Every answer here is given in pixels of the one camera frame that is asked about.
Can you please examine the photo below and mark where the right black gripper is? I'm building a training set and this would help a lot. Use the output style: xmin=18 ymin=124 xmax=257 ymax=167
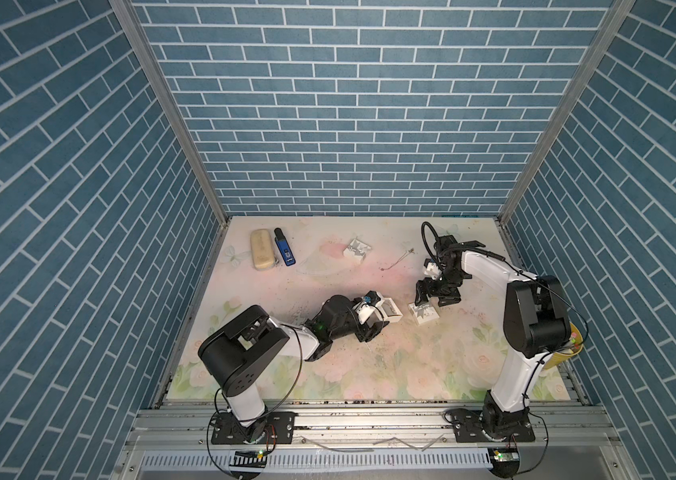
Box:
xmin=413 ymin=271 xmax=464 ymax=305

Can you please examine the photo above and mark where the silver chain necklace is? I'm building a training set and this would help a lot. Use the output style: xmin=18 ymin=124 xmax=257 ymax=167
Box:
xmin=381 ymin=247 xmax=416 ymax=272

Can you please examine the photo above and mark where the white jewelry box base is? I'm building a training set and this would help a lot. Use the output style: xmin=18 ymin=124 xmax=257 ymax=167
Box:
xmin=375 ymin=294 xmax=403 ymax=323

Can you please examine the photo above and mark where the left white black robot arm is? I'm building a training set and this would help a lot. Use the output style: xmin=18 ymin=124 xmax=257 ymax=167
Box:
xmin=198 ymin=291 xmax=402 ymax=427

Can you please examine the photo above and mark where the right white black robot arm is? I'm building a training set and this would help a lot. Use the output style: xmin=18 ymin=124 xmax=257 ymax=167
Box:
xmin=414 ymin=234 xmax=572 ymax=416

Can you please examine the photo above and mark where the beige zippered pencil case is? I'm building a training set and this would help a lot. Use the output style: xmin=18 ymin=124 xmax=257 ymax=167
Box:
xmin=250 ymin=229 xmax=277 ymax=271

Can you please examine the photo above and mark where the yellow pen cup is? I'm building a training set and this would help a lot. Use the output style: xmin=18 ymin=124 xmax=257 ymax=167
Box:
xmin=551 ymin=324 xmax=584 ymax=365

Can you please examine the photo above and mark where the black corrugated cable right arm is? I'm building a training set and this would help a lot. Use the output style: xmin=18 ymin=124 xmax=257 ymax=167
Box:
xmin=421 ymin=221 xmax=444 ymax=265

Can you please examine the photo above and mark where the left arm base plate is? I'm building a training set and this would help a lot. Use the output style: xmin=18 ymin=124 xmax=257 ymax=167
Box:
xmin=209 ymin=411 xmax=297 ymax=445

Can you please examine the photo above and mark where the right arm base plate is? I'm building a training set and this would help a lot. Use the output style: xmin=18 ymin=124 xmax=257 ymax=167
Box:
xmin=443 ymin=408 xmax=536 ymax=443

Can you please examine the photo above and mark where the aluminium front rail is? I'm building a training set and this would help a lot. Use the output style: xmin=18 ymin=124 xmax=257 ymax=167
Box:
xmin=114 ymin=401 xmax=638 ymax=479

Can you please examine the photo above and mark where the aluminium corner post right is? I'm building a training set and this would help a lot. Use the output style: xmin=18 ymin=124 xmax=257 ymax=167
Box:
xmin=497 ymin=0 xmax=639 ymax=226

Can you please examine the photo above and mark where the aluminium corner post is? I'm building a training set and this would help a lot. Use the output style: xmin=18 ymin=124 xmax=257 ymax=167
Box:
xmin=497 ymin=0 xmax=639 ymax=226
xmin=108 ymin=0 xmax=230 ymax=226

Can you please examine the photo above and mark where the aluminium corner post left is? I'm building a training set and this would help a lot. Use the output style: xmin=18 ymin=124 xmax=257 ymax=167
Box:
xmin=108 ymin=0 xmax=230 ymax=226

